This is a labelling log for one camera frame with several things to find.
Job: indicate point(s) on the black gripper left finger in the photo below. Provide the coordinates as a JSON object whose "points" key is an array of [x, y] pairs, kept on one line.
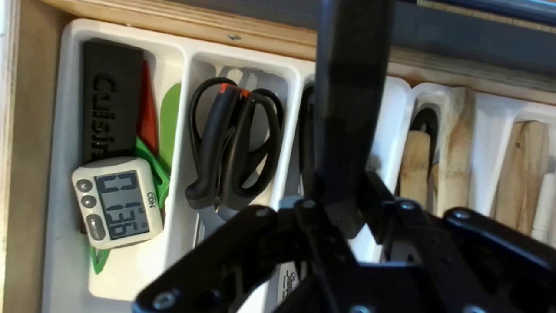
{"points": [[231, 261]]}

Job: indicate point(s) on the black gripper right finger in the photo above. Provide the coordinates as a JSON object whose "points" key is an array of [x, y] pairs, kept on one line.
{"points": [[497, 261]]}

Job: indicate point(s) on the black sheathed knife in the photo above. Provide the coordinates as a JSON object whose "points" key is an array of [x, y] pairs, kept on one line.
{"points": [[349, 87]]}

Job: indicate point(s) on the wooden drawer grey front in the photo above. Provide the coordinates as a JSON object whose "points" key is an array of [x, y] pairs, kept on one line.
{"points": [[28, 174]]}

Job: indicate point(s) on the wooden spoon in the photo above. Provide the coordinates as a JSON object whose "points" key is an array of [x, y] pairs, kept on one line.
{"points": [[453, 150], [521, 174]]}

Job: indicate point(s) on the short wooden utensil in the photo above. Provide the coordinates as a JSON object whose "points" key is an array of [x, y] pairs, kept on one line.
{"points": [[415, 167]]}

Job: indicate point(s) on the white wooden utensil tray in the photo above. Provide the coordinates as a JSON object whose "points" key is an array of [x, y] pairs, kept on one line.
{"points": [[483, 132]]}

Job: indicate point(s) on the white digital kitchen timer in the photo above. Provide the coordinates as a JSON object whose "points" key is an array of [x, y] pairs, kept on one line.
{"points": [[115, 202]]}

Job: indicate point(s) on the green plastic tool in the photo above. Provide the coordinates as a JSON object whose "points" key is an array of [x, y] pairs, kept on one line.
{"points": [[168, 122]]}

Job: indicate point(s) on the red plastic tool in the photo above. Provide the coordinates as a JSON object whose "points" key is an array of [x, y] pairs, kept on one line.
{"points": [[148, 110]]}

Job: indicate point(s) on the white cutlery tray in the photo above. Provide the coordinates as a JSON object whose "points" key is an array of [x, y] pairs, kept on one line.
{"points": [[174, 63]]}

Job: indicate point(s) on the black Cuisinart sheath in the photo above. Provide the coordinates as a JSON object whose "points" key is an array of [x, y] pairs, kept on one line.
{"points": [[109, 92]]}

